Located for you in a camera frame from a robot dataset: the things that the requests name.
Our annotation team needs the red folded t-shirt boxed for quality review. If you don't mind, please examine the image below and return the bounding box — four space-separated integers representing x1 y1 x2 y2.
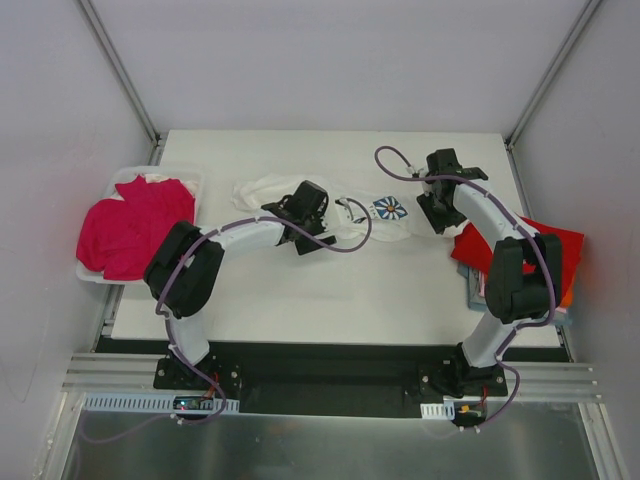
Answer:
451 217 585 305

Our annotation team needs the left rear frame post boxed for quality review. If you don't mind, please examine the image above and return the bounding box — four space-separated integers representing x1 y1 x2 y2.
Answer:
75 0 162 149

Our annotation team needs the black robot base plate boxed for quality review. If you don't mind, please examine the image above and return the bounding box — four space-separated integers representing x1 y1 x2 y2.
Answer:
153 342 508 418

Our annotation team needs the white slotted cable duct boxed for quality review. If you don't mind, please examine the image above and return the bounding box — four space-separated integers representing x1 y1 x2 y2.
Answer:
420 402 455 421
84 393 240 415

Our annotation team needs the white slotted cable duct left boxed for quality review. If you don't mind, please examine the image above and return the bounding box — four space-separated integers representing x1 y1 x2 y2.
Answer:
84 393 240 415

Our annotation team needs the grey folded t-shirt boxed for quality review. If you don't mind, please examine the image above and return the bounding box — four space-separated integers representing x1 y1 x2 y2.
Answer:
467 270 487 312

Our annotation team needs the pink folded t-shirt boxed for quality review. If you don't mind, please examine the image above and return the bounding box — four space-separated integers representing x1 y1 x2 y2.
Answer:
478 272 486 298

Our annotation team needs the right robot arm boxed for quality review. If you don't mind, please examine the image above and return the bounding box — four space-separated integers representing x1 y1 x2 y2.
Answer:
422 175 562 395

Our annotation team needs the white t-shirt with flower print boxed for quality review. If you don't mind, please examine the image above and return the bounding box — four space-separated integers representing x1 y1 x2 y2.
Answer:
231 174 464 243

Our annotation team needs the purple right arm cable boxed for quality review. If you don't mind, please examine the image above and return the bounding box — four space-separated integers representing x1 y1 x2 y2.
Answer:
374 145 559 439

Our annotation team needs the blue-grey folded t-shirt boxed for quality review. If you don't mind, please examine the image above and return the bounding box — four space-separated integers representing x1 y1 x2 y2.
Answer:
457 263 477 285

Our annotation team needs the orange folded t-shirt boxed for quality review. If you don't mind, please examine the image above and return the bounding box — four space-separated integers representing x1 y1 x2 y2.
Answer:
557 284 574 309

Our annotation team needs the white slotted cable duct right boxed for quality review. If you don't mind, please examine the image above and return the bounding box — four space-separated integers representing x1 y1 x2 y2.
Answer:
420 402 455 421

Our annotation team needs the grey aluminium frame post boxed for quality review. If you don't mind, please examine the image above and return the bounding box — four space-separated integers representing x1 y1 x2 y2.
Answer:
504 0 605 152

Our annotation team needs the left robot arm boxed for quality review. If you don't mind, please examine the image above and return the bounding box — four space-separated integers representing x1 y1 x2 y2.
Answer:
143 180 329 389

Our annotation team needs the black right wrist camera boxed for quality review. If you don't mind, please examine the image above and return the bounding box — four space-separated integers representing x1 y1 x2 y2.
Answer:
426 148 465 180

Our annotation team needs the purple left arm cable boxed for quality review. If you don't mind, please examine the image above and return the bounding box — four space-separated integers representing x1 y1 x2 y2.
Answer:
79 198 374 444

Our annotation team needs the magenta t-shirt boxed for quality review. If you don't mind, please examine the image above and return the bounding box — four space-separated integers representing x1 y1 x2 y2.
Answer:
77 174 197 284

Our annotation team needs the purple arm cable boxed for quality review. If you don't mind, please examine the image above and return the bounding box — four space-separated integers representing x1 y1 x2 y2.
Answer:
79 198 374 444
374 145 559 439

